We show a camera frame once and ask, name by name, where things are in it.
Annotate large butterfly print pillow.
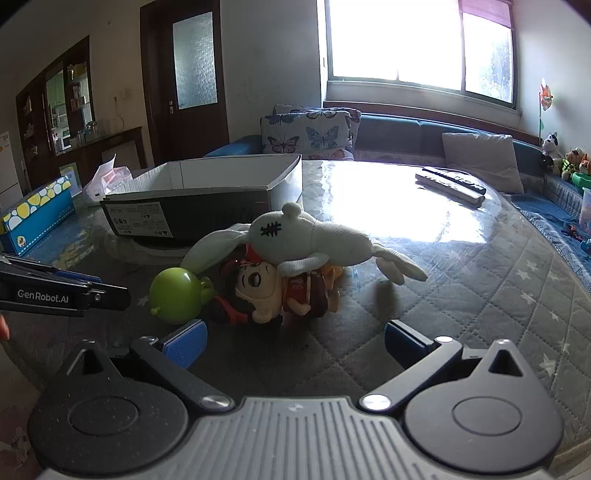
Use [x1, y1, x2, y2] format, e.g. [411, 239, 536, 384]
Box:
[260, 111, 352, 160]

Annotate black and white cow plush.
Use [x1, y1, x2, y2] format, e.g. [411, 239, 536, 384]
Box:
[540, 132, 563, 168]

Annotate dark wooden door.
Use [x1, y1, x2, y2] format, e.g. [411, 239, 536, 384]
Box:
[139, 0, 230, 169]

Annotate grey pillow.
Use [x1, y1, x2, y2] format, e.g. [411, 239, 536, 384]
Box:
[441, 132, 525, 195]

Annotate brown plush toy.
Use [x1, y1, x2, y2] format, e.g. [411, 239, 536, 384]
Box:
[560, 148, 584, 182]

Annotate cardboard box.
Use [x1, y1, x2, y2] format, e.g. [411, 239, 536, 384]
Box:
[100, 154, 304, 246]

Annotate dark wooden display cabinet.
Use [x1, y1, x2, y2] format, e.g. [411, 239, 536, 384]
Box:
[16, 36, 99, 186]

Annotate green round toy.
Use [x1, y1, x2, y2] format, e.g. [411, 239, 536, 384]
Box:
[148, 266, 216, 324]

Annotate dark wooden sideboard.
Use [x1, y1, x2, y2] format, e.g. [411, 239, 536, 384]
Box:
[57, 126, 148, 186]

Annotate black remote control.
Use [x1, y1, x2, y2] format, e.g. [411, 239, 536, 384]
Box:
[418, 167, 488, 195]

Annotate colourful pinwheel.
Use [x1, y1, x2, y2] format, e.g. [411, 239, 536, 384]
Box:
[537, 78, 556, 145]

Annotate blue sofa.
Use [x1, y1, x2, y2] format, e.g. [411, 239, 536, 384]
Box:
[203, 113, 591, 292]

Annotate green framed board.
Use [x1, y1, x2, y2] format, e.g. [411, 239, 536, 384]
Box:
[58, 162, 83, 195]

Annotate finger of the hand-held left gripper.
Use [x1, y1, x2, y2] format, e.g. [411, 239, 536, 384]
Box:
[44, 270, 103, 284]
[86, 283, 132, 311]

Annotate window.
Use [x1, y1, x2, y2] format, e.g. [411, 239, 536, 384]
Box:
[322, 0, 519, 110]

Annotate white fridge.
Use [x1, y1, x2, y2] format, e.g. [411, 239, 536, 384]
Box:
[0, 131, 25, 200]

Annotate small butterfly print pillow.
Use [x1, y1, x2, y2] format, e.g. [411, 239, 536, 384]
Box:
[272, 103, 362, 139]

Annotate blue dotted tissue box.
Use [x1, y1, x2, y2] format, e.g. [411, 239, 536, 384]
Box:
[0, 175, 77, 257]

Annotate white plush rabbit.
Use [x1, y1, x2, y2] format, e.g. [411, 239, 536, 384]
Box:
[180, 202, 430, 285]

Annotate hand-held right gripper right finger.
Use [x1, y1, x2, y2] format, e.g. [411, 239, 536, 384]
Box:
[360, 319, 539, 412]

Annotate red clothed big-face doll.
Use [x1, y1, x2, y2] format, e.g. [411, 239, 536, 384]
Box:
[232, 257, 345, 326]

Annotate small toys on sofa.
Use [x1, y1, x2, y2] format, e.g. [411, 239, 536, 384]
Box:
[560, 220, 591, 253]

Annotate grey quilted desktop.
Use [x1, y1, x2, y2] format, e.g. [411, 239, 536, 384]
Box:
[0, 159, 591, 467]

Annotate white remote control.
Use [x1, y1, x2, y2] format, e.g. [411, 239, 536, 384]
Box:
[414, 172, 485, 209]

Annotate white tissue packet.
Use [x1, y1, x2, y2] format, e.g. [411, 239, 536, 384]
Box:
[83, 154, 136, 205]

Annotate clear plastic toy container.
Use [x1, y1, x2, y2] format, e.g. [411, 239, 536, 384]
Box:
[580, 187, 591, 241]

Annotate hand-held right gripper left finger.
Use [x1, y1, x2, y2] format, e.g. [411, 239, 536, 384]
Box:
[65, 319, 233, 412]

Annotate dark-haired red-hat doll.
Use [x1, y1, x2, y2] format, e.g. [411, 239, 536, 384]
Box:
[208, 247, 259, 325]

